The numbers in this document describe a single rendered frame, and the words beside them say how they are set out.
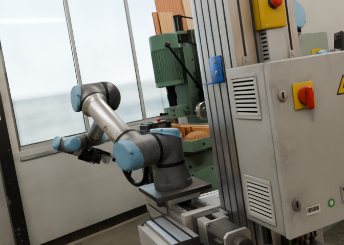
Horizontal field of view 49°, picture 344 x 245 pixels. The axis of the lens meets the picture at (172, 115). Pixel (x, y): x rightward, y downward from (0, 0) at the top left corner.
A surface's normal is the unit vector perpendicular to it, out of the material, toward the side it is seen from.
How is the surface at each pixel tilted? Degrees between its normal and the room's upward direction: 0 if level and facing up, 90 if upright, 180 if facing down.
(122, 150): 95
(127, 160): 94
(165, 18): 86
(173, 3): 87
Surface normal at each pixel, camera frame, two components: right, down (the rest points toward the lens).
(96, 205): 0.61, -0.03
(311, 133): 0.39, 0.02
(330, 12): -0.78, 0.18
